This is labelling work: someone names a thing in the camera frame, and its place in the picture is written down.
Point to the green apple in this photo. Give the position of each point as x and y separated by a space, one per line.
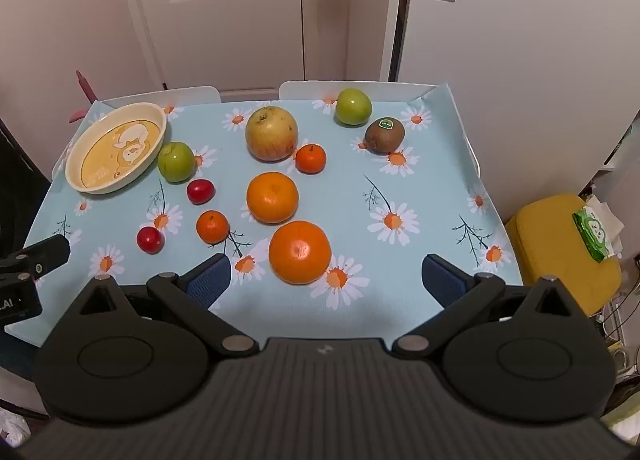
353 107
176 162

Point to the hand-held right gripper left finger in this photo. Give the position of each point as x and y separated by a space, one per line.
210 280

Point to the brown kiwi with green sticker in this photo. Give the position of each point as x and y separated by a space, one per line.
384 137

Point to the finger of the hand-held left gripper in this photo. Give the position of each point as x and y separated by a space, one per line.
45 252

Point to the white plastic bag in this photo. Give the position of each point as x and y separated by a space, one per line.
12 427

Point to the black padded jacket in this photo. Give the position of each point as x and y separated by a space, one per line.
17 190

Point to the yellow stool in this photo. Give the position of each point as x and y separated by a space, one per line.
550 250

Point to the white wardrobe door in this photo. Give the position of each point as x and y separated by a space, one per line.
500 65

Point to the large yellow apple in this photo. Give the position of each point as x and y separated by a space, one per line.
271 135

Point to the light blue daisy tablecloth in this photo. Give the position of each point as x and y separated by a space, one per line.
430 190

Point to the cream bowl with yellow print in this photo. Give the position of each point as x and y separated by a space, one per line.
120 150

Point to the small mandarin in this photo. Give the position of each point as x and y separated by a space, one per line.
212 227
310 159

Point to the green wet wipes packet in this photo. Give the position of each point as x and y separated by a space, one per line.
594 232

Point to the white chair back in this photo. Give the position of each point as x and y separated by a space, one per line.
310 90

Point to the red cherry tomato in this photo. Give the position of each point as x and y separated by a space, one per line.
150 240
201 191

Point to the orange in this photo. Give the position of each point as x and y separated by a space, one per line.
300 252
272 198

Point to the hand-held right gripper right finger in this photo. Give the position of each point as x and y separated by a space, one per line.
440 280

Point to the white panel door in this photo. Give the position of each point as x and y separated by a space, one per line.
215 40

